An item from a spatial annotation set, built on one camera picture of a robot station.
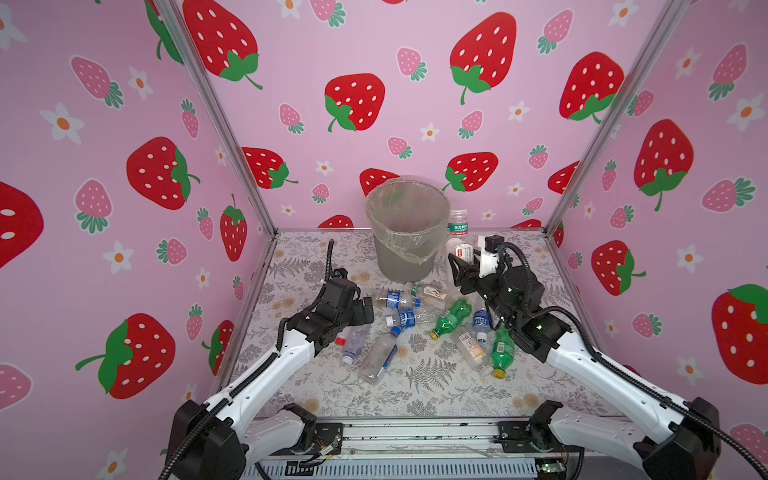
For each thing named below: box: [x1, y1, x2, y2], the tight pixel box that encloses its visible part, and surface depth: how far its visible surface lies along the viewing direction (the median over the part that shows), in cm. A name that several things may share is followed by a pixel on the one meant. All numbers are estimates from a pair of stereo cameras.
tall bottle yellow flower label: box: [446, 208, 474, 265], surface depth 69 cm
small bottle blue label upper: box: [376, 291, 407, 309], surface depth 97 cm
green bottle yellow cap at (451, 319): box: [429, 299, 472, 341], surface depth 92 cm
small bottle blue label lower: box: [386, 308, 440, 328], surface depth 92 cm
